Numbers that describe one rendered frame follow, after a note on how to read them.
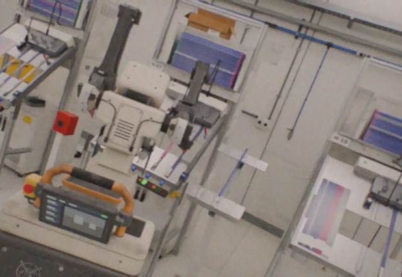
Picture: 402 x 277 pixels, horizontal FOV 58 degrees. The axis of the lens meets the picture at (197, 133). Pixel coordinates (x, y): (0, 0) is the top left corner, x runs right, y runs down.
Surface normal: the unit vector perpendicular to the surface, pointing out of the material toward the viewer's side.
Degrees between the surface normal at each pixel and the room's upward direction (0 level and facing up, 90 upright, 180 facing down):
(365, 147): 90
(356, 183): 44
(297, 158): 90
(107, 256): 90
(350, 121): 90
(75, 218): 115
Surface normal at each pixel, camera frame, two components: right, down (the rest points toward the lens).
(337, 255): 0.01, -0.62
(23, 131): -0.34, 0.06
